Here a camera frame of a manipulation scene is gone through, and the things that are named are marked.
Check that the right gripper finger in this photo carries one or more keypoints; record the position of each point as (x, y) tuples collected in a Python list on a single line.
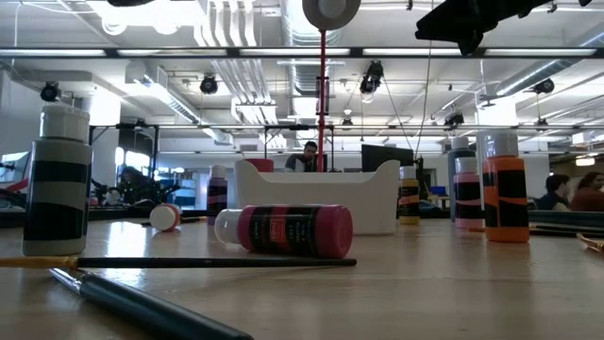
[(453, 26), (472, 45)]

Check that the large dark teal paint bottle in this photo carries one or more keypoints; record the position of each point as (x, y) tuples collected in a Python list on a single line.
[(450, 184)]

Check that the yellow paint bottle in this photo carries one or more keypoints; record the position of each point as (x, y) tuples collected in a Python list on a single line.
[(408, 184)]

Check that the pink paint bottle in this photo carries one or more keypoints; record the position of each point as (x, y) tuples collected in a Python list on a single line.
[(468, 223)]

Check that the orange paint bottle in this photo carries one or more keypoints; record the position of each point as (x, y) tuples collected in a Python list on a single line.
[(505, 236)]

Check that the thin black paintbrush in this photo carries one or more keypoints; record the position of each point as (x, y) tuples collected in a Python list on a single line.
[(566, 232)]

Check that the magenta paint bottle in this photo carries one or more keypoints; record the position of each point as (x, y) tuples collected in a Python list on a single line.
[(330, 231)]

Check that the purple paint bottle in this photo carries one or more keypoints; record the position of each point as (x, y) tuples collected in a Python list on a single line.
[(217, 193)]

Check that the dark paintbrush orange end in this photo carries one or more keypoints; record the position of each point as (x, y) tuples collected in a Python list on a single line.
[(193, 218)]

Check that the black paintbrush yellow ferrule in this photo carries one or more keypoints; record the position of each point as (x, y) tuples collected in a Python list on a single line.
[(189, 262)]

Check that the grey paint bottle black label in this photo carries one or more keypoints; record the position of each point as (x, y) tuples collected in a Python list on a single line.
[(56, 189)]

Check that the red paint bottle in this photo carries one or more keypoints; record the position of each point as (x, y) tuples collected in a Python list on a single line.
[(162, 218)]

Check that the black ceiling spotlight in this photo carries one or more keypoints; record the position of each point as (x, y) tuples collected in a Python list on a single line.
[(49, 92), (373, 75), (544, 86), (208, 86), (454, 119)]

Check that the black background monitor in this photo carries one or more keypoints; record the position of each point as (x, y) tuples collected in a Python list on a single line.
[(387, 158)]

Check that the person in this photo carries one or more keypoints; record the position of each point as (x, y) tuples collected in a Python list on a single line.
[(557, 189), (307, 158), (134, 184), (590, 196)]

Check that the white plastic bin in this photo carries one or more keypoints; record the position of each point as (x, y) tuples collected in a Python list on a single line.
[(330, 193)]

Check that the tilted background screen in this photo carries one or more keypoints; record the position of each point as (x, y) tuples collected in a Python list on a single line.
[(14, 165)]

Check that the black aluminium rig frame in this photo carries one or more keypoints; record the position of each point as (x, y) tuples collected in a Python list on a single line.
[(356, 52)]

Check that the black background workstation frame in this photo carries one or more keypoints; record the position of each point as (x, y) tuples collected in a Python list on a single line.
[(212, 126)]

